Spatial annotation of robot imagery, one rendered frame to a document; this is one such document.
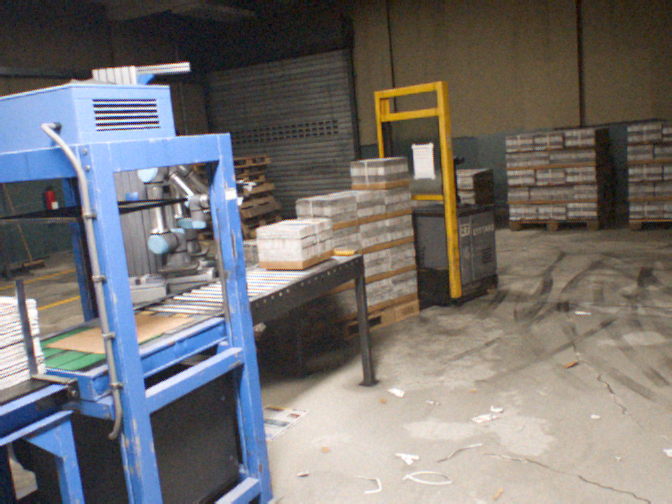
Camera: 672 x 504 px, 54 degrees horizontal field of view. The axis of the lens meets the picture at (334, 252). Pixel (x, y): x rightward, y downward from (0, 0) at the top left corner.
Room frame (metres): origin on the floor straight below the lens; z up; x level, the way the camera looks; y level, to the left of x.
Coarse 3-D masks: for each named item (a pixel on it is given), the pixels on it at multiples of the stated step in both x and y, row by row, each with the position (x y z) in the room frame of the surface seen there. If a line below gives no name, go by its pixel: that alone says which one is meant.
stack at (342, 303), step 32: (384, 224) 5.15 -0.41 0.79; (256, 256) 4.51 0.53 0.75; (384, 256) 5.12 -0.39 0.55; (352, 288) 4.90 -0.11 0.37; (384, 288) 5.09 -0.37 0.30; (288, 320) 4.48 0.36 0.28; (320, 320) 4.66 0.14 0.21; (352, 320) 4.85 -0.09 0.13; (384, 320) 5.08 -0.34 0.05; (256, 352) 4.69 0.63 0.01; (288, 352) 4.45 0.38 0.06
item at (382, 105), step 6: (378, 96) 5.90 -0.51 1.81; (378, 102) 5.90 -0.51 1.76; (384, 102) 5.95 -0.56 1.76; (378, 108) 5.90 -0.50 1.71; (384, 108) 5.96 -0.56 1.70; (378, 114) 5.91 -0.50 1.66; (384, 114) 5.96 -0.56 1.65; (378, 120) 5.91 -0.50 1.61; (378, 126) 5.92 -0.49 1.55; (384, 126) 5.89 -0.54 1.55; (378, 132) 5.92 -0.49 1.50; (384, 132) 5.89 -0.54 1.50; (378, 138) 5.93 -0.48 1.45; (384, 138) 5.89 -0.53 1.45; (384, 144) 5.90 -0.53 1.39; (384, 150) 5.90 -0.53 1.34; (390, 150) 5.92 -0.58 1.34; (384, 156) 5.91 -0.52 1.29
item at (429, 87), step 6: (426, 84) 5.50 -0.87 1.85; (432, 84) 5.45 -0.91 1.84; (390, 90) 5.80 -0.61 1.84; (396, 90) 5.75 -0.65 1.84; (402, 90) 5.70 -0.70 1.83; (408, 90) 5.65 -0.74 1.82; (414, 90) 5.60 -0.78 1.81; (420, 90) 5.55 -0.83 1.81; (426, 90) 5.50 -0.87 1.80; (432, 90) 5.46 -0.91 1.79; (384, 96) 5.86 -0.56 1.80; (390, 96) 5.80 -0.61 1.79; (396, 96) 5.81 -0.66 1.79
